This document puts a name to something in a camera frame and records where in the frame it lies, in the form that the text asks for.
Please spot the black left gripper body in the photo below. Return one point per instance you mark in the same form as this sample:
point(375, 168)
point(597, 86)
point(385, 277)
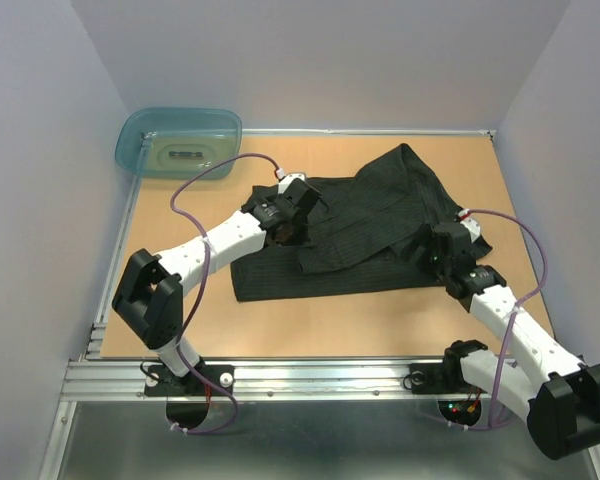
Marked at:
point(300, 234)

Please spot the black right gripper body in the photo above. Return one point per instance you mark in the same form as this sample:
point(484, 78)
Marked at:
point(430, 261)

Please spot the black pinstriped long sleeve shirt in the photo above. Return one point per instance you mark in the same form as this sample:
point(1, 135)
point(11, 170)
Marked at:
point(355, 237)

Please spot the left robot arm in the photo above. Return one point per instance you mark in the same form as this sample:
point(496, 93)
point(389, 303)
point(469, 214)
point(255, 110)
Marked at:
point(150, 294)

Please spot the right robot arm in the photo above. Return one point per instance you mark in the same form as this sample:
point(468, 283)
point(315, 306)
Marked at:
point(556, 393)

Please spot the blue transparent plastic bin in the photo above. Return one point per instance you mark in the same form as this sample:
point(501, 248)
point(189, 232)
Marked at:
point(177, 143)

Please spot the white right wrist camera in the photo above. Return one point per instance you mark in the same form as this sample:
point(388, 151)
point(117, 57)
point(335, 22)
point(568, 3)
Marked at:
point(465, 219)

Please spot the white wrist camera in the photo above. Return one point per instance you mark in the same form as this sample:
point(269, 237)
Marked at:
point(465, 219)
point(285, 179)

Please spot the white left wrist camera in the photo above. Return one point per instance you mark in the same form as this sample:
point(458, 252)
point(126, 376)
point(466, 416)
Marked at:
point(285, 179)

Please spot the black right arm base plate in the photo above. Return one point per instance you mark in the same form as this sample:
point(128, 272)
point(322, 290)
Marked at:
point(434, 379)

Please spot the aluminium front rail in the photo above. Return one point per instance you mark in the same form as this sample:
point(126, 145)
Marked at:
point(365, 378)

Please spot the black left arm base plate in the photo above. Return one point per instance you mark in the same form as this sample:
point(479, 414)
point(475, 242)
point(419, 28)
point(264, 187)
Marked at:
point(161, 382)

